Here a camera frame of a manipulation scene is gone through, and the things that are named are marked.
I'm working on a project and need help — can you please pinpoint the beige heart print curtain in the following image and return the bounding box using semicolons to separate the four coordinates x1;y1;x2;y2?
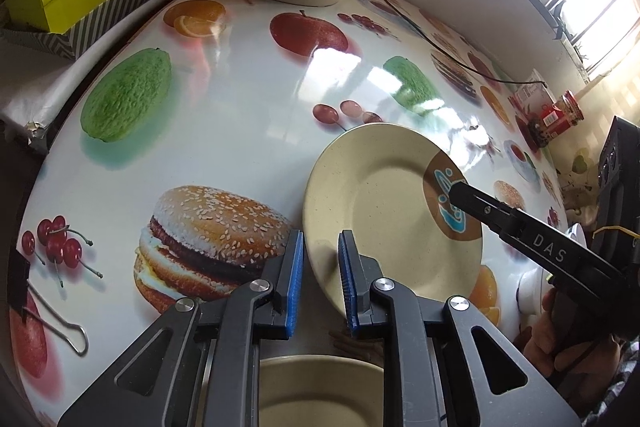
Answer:
542;52;640;220

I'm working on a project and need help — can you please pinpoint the person's right hand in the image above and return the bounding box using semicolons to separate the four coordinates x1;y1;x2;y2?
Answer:
517;287;623;408

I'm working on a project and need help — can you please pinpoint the white and red container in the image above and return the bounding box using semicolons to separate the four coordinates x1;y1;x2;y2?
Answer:
507;82;556;118

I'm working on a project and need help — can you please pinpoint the red lidded sauce jar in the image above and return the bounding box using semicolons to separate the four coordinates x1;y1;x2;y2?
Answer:
515;91;585;148

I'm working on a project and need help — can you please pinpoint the black binder clip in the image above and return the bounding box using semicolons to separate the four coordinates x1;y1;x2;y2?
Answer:
7;249;90;357

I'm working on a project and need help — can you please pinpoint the black kettle cable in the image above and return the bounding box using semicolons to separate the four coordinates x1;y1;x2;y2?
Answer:
362;0;548;88

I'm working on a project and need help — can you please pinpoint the yellow rubber band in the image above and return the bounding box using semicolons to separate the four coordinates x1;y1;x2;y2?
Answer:
595;226;640;239

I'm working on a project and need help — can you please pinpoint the grey striped storage box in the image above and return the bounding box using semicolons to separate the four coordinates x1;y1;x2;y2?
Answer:
0;0;201;60

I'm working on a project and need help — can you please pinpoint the food print table cover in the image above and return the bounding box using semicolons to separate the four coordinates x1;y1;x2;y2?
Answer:
10;0;576;427

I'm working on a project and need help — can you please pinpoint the white plastic sheet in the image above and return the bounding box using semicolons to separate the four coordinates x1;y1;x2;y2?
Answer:
0;57;93;142

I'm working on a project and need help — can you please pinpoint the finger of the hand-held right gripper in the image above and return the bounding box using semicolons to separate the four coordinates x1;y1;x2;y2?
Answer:
447;179;621;303

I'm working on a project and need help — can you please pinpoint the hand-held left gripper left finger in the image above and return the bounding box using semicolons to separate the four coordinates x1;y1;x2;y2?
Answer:
57;229;306;427

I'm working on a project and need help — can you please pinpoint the beige plate with brown patch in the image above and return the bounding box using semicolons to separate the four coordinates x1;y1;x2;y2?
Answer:
302;123;483;332

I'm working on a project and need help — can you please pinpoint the person's right forearm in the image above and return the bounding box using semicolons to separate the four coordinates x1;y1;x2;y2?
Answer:
565;342;640;427

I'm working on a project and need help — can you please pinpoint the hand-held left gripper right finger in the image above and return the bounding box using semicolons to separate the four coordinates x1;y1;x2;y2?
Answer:
338;229;583;427

